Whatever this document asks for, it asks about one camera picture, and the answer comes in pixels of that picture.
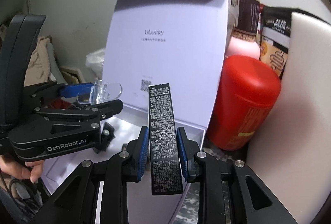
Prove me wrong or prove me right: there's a white lavender gift box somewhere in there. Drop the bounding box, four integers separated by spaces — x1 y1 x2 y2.
41 0 230 224

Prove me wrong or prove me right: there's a brown-label clear jar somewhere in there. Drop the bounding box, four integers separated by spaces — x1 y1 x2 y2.
231 0 260 42

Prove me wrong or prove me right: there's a person's left hand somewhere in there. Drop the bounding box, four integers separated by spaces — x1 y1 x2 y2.
1 155 44 184

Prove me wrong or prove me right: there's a leaning wooden picture frame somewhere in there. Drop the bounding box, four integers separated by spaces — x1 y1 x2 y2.
59 67 85 85

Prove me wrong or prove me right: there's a pink bottle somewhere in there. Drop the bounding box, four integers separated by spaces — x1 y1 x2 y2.
225 37 260 60

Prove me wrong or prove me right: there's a beige fleece blanket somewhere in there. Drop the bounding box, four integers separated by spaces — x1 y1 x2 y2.
24 37 50 86

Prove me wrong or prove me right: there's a black snack pouch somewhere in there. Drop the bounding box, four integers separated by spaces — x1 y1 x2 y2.
260 6 321 78

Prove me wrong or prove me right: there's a white foam board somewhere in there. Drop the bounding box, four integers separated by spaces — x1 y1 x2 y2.
247 13 330 223

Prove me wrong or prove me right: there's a red plaid scarf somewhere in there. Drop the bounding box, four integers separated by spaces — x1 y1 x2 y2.
48 98 72 110

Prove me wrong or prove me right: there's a clear acrylic hair clip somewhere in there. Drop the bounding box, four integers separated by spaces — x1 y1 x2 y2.
77 80 123 105

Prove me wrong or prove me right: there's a red plastic canister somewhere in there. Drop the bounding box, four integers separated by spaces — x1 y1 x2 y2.
207 55 281 151

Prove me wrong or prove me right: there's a plastic cup in bag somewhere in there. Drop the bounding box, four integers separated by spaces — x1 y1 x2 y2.
85 48 106 79

